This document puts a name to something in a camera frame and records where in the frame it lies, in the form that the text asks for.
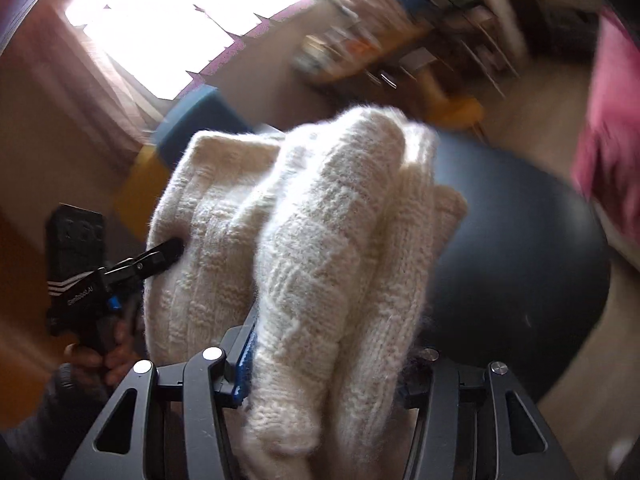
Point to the pink fluffy cloth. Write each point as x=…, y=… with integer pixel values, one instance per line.
x=606, y=163

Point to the white knitted sweater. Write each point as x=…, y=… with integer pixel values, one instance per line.
x=217, y=201

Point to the cluttered wooden shelf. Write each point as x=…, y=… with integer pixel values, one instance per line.
x=420, y=67

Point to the seen black finger of the left gripper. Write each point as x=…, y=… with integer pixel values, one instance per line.
x=154, y=261

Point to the window with curtains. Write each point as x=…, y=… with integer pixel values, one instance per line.
x=120, y=65

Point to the yellow teal grey sofa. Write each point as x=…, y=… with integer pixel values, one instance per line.
x=203, y=108

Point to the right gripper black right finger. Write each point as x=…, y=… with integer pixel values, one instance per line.
x=476, y=423

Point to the black leather ottoman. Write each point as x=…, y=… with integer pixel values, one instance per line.
x=515, y=259

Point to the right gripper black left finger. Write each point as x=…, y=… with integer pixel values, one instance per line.
x=168, y=422

